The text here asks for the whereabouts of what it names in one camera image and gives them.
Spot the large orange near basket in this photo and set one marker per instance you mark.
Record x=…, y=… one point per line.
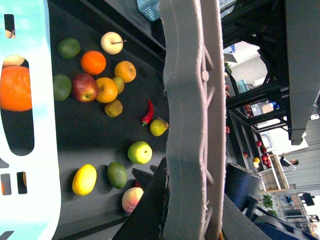
x=15, y=89

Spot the yellow-green pear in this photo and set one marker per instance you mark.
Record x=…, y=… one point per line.
x=158, y=127

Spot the teal plastic shopping basket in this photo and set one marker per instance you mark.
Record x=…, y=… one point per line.
x=29, y=167

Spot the pale pear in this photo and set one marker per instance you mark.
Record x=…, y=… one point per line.
x=13, y=60

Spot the green lime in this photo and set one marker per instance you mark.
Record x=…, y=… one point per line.
x=62, y=87
x=68, y=48

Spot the yellow-orange apple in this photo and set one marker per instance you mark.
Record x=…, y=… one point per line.
x=108, y=90
x=126, y=71

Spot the peach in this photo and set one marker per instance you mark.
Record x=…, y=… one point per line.
x=131, y=198

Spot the orange fruit middle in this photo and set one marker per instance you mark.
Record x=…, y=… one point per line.
x=93, y=62

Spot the green avocado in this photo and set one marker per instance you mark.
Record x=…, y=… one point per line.
x=117, y=175

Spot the small yellow-green fruit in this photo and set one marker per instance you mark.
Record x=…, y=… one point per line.
x=119, y=83

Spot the pale white apple with stem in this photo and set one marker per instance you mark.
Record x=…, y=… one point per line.
x=112, y=43

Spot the red chili pepper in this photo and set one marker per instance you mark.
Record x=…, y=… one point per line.
x=149, y=115

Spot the green lime lower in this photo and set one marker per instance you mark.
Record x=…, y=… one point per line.
x=62, y=87

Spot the brownish yellow fruit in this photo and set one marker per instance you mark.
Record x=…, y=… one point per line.
x=113, y=108

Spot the green lime upper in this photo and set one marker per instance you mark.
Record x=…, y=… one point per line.
x=68, y=48

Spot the red apple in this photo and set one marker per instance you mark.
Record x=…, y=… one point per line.
x=84, y=88

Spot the yellow-orange apple centre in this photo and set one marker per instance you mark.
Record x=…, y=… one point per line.
x=108, y=90

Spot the green apple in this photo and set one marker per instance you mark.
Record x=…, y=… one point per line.
x=140, y=153

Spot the yellow-orange apple right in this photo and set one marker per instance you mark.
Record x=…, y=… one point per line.
x=126, y=71

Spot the yellow lemon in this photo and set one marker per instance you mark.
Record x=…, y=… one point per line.
x=84, y=180

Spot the grey basket handle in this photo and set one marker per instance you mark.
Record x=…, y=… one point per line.
x=194, y=84

